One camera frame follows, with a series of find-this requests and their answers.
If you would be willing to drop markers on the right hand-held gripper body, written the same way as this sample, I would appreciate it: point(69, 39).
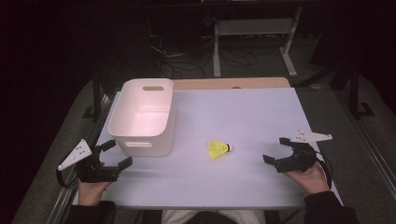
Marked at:
point(299, 160)

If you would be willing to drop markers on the person's legs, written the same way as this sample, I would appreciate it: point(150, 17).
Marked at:
point(174, 217)

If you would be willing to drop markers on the white table mat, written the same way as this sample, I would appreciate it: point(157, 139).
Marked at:
point(236, 118)

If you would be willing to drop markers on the white metal desk frame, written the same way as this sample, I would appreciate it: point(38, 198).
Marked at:
point(255, 27)

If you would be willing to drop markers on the yellow shuttlecock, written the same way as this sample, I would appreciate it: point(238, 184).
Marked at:
point(218, 149)

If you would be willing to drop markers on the person's left hand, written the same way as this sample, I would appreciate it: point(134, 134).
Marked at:
point(91, 193)

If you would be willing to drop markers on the person's right hand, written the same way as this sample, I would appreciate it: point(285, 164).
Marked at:
point(313, 180)

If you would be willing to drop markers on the white plastic storage bin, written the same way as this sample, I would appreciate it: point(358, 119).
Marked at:
point(143, 115)

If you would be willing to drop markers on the black metal stand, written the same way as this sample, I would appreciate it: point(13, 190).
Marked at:
point(353, 93)
point(97, 96)

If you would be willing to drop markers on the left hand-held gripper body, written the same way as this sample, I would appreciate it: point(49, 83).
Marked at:
point(93, 174)

